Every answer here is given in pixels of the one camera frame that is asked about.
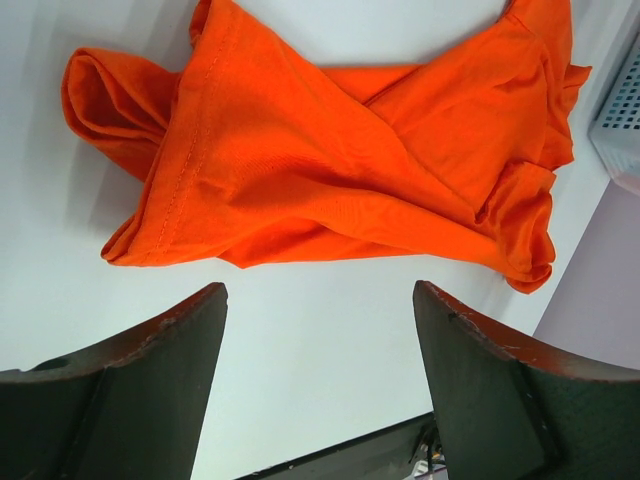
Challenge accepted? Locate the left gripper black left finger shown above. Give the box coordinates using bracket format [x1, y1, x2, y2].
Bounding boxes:
[1, 283, 228, 479]

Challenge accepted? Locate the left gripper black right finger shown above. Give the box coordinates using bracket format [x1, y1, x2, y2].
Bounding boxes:
[413, 281, 639, 479]

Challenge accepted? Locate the orange t shirt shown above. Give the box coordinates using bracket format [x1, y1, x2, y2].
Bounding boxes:
[61, 1, 590, 293]

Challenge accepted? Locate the white plastic laundry basket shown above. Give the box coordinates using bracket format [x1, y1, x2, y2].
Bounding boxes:
[589, 27, 639, 196]

